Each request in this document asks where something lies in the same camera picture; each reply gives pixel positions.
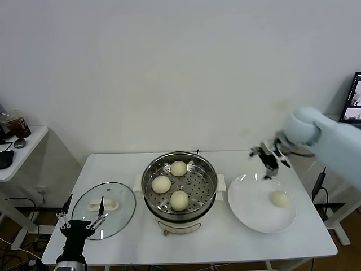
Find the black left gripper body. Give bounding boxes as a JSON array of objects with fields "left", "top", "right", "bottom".
[{"left": 59, "top": 220, "right": 95, "bottom": 256}]

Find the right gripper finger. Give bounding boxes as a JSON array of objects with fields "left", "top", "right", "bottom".
[
  {"left": 248, "top": 145, "right": 267, "bottom": 160},
  {"left": 278, "top": 148, "right": 292, "bottom": 169}
]

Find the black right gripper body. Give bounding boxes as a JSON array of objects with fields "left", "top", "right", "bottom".
[{"left": 261, "top": 141, "right": 280, "bottom": 180}]

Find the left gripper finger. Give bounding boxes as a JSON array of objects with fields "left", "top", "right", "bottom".
[
  {"left": 55, "top": 194, "right": 73, "bottom": 231},
  {"left": 86, "top": 196, "right": 109, "bottom": 231}
]

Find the glass lid with white handle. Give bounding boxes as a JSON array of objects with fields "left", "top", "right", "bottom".
[{"left": 71, "top": 182, "right": 137, "bottom": 241}]

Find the white steamed baozi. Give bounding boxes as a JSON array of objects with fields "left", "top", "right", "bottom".
[
  {"left": 270, "top": 190, "right": 290, "bottom": 209},
  {"left": 170, "top": 190, "right": 190, "bottom": 212},
  {"left": 170, "top": 160, "right": 188, "bottom": 177},
  {"left": 152, "top": 176, "right": 172, "bottom": 194}
]

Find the perforated steel steamer basket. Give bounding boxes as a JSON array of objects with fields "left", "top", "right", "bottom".
[{"left": 141, "top": 151, "right": 218, "bottom": 222}]

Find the white round plate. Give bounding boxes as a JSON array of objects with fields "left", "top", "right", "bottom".
[{"left": 227, "top": 172, "right": 297, "bottom": 234}]

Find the black soft pouch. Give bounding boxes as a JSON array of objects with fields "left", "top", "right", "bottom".
[{"left": 0, "top": 150, "right": 15, "bottom": 170}]

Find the white electric cooker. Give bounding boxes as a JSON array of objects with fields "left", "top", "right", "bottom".
[{"left": 133, "top": 173, "right": 227, "bottom": 237}]

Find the open grey laptop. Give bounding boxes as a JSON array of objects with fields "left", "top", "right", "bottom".
[{"left": 340, "top": 72, "right": 361, "bottom": 126}]

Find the iced coffee cup with straw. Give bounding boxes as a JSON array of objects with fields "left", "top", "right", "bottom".
[{"left": 0, "top": 110, "right": 32, "bottom": 139}]

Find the white side table with sticker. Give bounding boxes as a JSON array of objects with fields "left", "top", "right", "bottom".
[{"left": 324, "top": 166, "right": 361, "bottom": 246}]

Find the white laptop cable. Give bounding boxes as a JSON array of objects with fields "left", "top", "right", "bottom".
[{"left": 300, "top": 158, "right": 319, "bottom": 181}]

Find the black floor cable loop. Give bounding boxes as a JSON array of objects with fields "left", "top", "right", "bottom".
[{"left": 4, "top": 196, "right": 39, "bottom": 226}]

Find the black cable with adapter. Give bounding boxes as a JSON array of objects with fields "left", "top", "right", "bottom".
[{"left": 311, "top": 167, "right": 331, "bottom": 224}]

